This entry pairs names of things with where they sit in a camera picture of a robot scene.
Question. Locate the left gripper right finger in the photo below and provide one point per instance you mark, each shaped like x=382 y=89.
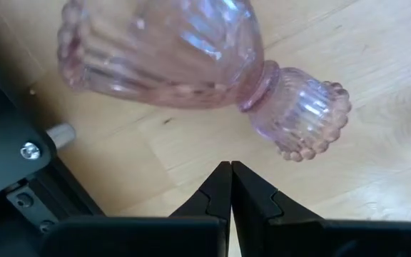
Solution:
x=252 y=203

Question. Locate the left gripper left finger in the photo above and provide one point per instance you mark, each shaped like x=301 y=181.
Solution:
x=214 y=196

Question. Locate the pink glass candlestick holder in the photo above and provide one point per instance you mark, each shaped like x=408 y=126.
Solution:
x=177 y=57

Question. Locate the white cylindrical standoff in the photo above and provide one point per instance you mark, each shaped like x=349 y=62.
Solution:
x=62 y=135

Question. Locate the black metal table frame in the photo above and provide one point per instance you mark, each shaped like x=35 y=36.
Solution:
x=66 y=200

